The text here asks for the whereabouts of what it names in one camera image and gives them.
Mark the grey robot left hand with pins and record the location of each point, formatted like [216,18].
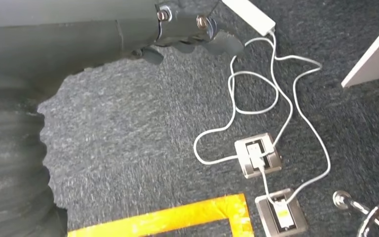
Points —
[62,39]

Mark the steel floor socket yellow label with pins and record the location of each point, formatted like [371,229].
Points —
[266,219]

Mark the white power strip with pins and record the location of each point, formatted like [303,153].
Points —
[248,14]

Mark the yellow floor tape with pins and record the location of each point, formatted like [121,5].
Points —
[176,217]

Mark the chrome stool base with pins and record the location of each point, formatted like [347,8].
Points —
[341,199]

